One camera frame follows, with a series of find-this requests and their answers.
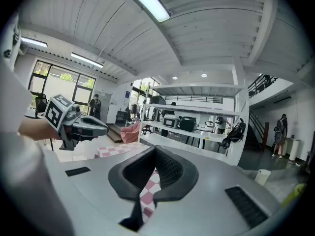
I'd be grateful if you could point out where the ceiling tube light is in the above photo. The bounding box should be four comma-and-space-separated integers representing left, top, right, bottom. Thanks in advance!
21, 36, 48, 48
70, 52, 104, 68

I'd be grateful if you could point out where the yellow-green cushion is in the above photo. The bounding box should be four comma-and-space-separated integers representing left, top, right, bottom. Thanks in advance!
282, 183, 307, 206

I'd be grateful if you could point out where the black hanging backpack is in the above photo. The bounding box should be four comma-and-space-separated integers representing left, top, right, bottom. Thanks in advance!
222, 118, 247, 149

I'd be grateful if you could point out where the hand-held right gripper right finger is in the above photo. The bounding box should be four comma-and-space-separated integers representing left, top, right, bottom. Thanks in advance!
153, 145, 199, 207

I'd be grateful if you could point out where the white tall bin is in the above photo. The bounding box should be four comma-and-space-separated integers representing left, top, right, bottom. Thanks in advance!
289, 138, 301, 162

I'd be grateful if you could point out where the black staircase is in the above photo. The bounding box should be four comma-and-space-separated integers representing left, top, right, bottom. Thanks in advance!
247, 74, 271, 152

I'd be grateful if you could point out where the wooden step platform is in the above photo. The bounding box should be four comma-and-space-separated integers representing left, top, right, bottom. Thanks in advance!
107, 123, 124, 144

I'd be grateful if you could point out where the cream small container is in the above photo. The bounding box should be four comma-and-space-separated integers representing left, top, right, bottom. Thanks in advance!
254, 169, 271, 187

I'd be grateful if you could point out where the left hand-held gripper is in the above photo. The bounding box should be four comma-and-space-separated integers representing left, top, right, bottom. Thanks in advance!
43, 93, 110, 151

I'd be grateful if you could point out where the white metal shelf rack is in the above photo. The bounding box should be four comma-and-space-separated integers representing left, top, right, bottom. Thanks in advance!
139, 82, 251, 167

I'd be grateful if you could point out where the person's white shirt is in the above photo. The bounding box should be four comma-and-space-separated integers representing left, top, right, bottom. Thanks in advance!
0, 10, 76, 236

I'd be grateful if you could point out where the pink white checkered cloth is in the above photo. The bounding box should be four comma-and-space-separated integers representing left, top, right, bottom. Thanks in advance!
94, 143, 163, 225

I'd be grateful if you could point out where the white rice cooker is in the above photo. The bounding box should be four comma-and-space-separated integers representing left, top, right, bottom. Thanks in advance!
162, 114, 182, 128

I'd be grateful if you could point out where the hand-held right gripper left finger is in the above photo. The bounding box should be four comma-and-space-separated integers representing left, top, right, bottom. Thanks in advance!
107, 145, 158, 233

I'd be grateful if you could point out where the pink fabric bundle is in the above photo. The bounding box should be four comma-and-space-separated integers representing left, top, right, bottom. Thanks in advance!
120, 121, 141, 144

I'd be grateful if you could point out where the long ceiling light panel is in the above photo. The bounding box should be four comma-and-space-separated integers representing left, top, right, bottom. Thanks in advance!
118, 0, 171, 23

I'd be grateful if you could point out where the person's left forearm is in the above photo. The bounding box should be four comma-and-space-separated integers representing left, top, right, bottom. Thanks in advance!
17, 118, 62, 142

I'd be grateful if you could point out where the black office chair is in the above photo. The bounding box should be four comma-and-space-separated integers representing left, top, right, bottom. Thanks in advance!
33, 93, 48, 119

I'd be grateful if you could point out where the black bag on shelf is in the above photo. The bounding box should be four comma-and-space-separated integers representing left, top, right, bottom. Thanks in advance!
150, 95, 166, 105

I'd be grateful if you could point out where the dark green suitcase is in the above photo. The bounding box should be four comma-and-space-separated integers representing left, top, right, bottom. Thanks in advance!
178, 116, 197, 132

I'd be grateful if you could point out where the black framed window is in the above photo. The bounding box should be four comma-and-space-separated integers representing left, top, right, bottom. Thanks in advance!
28, 59, 97, 115

